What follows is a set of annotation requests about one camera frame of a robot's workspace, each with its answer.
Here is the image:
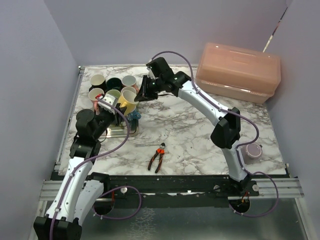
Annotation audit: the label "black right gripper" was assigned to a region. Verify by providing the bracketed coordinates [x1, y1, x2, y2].
[135, 75, 165, 103]

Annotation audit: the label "light green mug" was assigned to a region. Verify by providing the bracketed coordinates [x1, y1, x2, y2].
[121, 86, 137, 94]

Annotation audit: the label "yellow mug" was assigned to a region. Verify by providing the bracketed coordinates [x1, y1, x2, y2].
[118, 90, 138, 116]

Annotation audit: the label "pink terracotta mug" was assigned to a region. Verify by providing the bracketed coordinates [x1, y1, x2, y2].
[121, 75, 139, 91]

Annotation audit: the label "blue dotted mug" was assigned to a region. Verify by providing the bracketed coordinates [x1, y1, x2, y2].
[126, 110, 142, 121]

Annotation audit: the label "sage green mug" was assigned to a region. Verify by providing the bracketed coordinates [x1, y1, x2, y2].
[105, 89, 121, 99]

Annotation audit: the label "pink and blue mug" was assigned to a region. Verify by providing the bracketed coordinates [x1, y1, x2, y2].
[88, 88, 104, 112]

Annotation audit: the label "dark teal mug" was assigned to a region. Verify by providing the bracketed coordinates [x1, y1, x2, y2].
[106, 77, 123, 91]

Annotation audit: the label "black mug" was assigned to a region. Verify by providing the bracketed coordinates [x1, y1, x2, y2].
[89, 74, 107, 92]

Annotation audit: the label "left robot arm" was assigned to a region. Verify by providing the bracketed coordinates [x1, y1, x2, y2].
[33, 109, 116, 240]

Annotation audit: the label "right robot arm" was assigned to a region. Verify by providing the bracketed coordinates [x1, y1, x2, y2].
[134, 57, 250, 196]

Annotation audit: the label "mauve purple mug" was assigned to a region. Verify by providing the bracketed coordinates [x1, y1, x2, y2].
[240, 143, 263, 164]

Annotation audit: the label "steel tray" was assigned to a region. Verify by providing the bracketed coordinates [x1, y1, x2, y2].
[106, 119, 139, 138]

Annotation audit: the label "orange black pliers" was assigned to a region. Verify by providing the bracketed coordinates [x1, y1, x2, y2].
[147, 142, 167, 174]

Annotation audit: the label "pink plastic storage box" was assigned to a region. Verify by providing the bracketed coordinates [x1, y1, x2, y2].
[195, 42, 281, 104]

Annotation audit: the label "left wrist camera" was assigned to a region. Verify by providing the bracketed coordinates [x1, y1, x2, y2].
[96, 94, 118, 114]

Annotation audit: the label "clear handle screwdriver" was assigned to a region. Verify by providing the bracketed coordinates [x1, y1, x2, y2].
[135, 143, 161, 148]

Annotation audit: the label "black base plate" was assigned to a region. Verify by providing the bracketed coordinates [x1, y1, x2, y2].
[80, 172, 259, 209]

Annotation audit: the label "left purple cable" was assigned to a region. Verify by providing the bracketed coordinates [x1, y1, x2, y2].
[49, 99, 143, 240]

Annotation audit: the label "purple cable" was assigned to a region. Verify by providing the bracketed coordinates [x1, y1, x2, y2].
[150, 50, 280, 218]
[49, 99, 143, 240]

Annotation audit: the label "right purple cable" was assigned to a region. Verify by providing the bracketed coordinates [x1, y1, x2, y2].
[150, 50, 280, 218]

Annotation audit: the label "aluminium rail frame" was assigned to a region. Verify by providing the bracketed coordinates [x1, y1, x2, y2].
[254, 178, 305, 199]

